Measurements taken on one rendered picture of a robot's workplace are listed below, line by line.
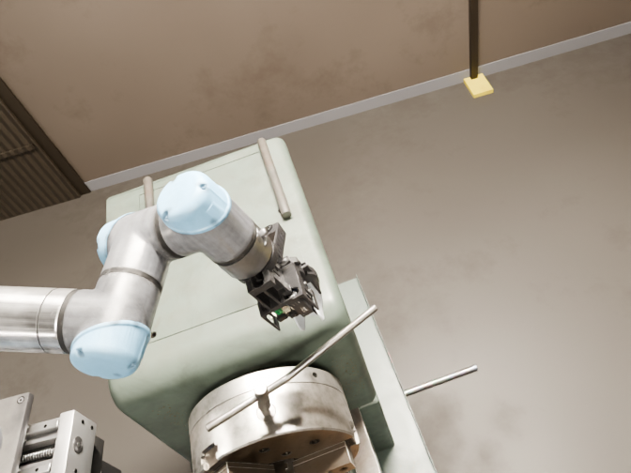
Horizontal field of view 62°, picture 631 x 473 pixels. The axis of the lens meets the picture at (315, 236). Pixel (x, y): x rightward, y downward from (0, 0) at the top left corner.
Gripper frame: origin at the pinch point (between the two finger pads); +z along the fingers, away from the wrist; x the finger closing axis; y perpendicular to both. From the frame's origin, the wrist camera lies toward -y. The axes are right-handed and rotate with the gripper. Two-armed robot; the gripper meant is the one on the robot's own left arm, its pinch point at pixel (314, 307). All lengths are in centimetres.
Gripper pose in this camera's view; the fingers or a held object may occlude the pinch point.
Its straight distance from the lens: 88.2
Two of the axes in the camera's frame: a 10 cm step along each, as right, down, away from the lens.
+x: 8.6, -4.8, -1.9
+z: 4.5, 5.2, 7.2
